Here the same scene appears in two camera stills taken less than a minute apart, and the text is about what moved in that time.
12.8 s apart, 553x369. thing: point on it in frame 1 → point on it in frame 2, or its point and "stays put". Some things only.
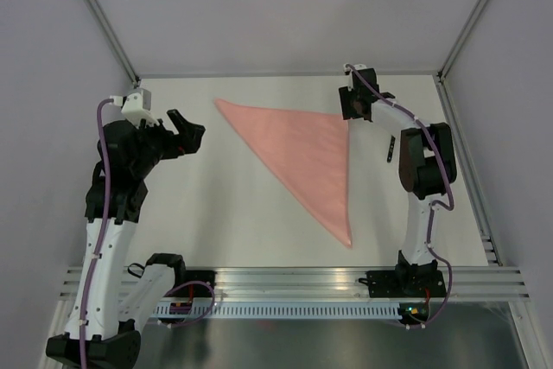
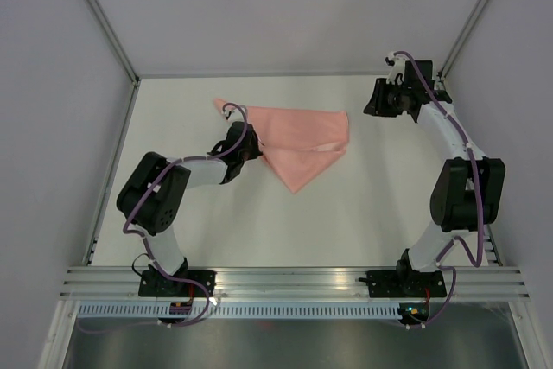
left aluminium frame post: [99, 15] stays put
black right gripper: [346, 96] → [376, 105]
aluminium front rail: [463, 283] stays put
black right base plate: [404, 283] stays put
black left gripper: [190, 135] → [255, 153]
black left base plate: [200, 289] stays put
